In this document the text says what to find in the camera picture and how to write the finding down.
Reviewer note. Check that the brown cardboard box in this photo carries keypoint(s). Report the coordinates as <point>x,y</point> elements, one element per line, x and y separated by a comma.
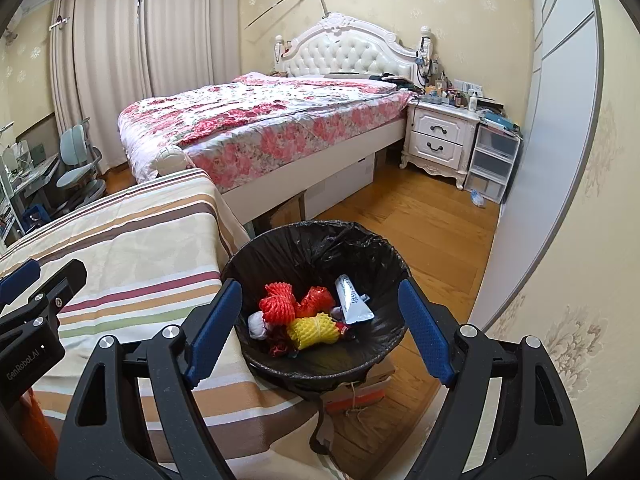
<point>285,212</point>

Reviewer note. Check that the teal flat box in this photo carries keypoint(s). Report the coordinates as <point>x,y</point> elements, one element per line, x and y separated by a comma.
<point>500,122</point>

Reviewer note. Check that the grey blue desk chair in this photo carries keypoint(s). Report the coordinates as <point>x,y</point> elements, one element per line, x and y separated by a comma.
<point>77,160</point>

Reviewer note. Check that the silver white tube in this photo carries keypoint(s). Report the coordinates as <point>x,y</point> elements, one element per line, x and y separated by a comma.
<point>352,300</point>

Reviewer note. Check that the white curtain clip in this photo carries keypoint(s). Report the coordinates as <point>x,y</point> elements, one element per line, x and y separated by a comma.
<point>58,22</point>

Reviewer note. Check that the yellow foam fruit net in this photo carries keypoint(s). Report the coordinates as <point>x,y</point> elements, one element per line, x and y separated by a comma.
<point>312,330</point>

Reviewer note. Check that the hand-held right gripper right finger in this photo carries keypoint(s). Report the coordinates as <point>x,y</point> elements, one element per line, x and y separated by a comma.
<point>425,330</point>

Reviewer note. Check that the red foam fruit net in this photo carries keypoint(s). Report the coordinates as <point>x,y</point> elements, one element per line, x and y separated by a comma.
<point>277,302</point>

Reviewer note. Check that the white wall socket strip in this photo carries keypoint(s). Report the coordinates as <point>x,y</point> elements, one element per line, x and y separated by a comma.
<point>471,87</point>

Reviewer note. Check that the blue white crumpled wrapper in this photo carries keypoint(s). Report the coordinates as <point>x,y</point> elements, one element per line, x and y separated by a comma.
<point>476,198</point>

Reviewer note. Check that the pile of small bedside items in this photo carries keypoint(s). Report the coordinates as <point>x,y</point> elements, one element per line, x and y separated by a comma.
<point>442,92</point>

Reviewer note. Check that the small white bottle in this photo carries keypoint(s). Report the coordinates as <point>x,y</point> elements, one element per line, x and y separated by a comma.
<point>473,103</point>

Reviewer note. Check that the white two-drawer nightstand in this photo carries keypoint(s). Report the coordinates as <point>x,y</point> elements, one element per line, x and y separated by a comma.
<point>437,140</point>

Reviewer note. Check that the pink floral quilt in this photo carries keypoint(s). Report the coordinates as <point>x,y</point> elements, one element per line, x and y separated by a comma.
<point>260,115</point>

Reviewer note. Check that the white sliding wardrobe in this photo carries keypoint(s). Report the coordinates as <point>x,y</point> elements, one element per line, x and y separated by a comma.
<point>565,135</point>

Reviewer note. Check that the grey study desk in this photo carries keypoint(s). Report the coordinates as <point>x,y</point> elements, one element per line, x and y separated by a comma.
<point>30,175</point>

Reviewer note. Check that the striped tablecloth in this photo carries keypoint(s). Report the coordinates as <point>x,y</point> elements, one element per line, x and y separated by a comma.
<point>125,240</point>

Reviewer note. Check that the red metallic can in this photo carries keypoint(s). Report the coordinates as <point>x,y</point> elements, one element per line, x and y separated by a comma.
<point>347,331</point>

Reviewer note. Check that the white tissue ball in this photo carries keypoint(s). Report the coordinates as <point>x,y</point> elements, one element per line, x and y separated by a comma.
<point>257,325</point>

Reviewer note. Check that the clear plastic drawer unit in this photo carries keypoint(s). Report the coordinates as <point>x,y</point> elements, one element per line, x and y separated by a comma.
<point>492,162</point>

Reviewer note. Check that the bin with black bag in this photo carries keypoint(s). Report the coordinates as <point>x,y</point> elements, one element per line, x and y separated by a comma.
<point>310,250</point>

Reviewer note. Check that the blue plastic stool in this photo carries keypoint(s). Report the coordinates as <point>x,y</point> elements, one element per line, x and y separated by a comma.
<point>35,215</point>

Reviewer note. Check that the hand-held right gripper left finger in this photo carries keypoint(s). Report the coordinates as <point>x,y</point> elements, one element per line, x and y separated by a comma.
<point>215,325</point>

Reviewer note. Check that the white bed with tufted headboard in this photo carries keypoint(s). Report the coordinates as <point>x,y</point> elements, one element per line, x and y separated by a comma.
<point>350,50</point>

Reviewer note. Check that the white storage box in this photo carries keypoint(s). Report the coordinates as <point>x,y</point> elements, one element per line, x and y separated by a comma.
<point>340,185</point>

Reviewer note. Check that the beige curtain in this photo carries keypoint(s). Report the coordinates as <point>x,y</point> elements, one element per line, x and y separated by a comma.
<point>192,30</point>
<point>100,50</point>

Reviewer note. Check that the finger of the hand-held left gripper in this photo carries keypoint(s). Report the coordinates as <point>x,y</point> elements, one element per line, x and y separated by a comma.
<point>65,280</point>
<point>20,277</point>

